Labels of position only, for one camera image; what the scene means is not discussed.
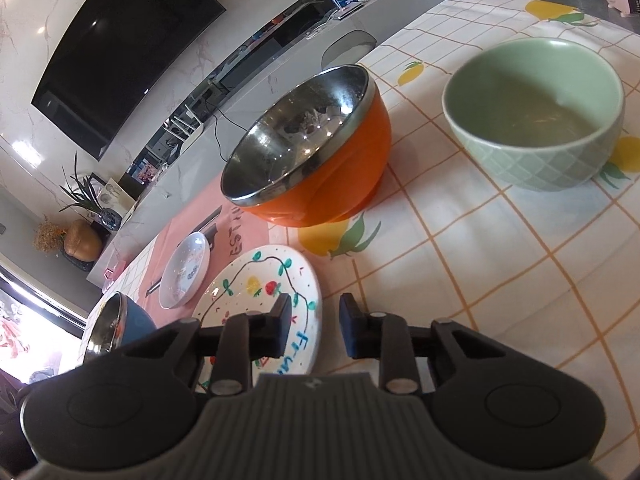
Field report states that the fruit-painted white plate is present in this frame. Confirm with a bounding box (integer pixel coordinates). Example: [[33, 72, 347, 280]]
[[191, 245, 321, 395]]

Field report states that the white picture frame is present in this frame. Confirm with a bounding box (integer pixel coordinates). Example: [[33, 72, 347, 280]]
[[95, 177, 136, 211]]

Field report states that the lemon checked tablecloth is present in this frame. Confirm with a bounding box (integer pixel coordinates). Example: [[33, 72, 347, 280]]
[[85, 0, 640, 411]]

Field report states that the white television cabinet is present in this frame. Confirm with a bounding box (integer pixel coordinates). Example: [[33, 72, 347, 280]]
[[85, 0, 446, 286]]

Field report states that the green ceramic bowl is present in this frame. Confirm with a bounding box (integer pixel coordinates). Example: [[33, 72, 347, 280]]
[[442, 37, 626, 192]]

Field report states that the small pink photo frame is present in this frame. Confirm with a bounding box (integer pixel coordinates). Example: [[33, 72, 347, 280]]
[[132, 160, 161, 184]]

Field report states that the blue steel-lined bowl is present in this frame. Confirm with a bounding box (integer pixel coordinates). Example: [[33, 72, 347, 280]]
[[82, 291, 157, 363]]

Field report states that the black cable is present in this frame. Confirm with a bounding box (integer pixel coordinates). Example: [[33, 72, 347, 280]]
[[212, 112, 251, 161]]

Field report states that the small white plate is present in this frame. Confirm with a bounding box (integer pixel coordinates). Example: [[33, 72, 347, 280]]
[[158, 232, 211, 310]]

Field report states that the green plant in patterned vase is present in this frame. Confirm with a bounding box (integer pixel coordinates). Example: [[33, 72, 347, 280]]
[[59, 152, 123, 231]]

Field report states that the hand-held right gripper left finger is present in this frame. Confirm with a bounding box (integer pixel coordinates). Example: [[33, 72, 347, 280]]
[[125, 294, 293, 396]]

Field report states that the black wall television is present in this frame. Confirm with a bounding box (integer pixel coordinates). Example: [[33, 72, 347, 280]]
[[31, 0, 227, 162]]

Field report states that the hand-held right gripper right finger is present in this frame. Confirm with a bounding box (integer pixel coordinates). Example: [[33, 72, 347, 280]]
[[339, 294, 506, 395]]

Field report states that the dried flower bunch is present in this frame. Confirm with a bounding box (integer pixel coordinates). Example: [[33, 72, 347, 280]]
[[32, 216, 66, 251]]

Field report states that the orange steel-lined bowl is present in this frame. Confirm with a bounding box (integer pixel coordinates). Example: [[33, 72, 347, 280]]
[[220, 64, 392, 226]]

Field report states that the white router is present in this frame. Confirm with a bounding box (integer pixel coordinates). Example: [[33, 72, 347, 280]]
[[167, 102, 203, 138]]

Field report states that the golden round vase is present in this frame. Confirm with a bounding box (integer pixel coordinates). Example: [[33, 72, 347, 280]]
[[64, 219, 105, 262]]

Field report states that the round grey stool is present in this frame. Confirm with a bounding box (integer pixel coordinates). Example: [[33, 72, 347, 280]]
[[322, 30, 376, 72]]

